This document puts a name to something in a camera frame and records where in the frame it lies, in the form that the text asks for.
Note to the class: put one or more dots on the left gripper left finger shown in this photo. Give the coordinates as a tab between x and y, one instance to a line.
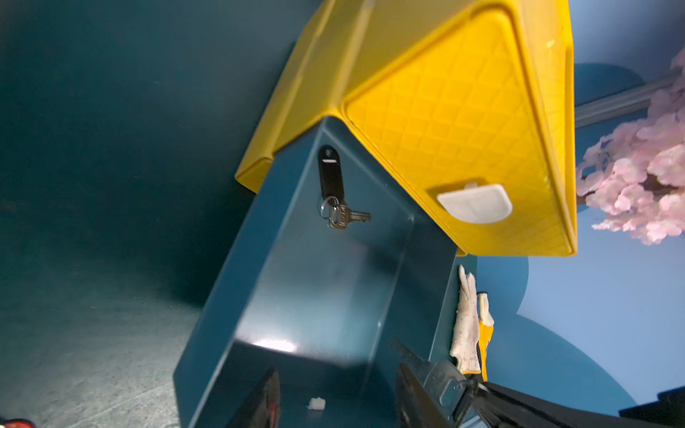
261	409

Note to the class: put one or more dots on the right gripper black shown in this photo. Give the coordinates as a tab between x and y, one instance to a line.
458	396

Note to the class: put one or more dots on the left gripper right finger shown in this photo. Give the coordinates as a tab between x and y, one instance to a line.
415	408

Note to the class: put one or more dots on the pink cherry blossom tree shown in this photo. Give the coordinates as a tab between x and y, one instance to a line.
635	174

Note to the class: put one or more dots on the yellow drawer cabinet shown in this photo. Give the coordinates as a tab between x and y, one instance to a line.
468	105

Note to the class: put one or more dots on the yellow work glove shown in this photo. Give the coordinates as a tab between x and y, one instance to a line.
486	330

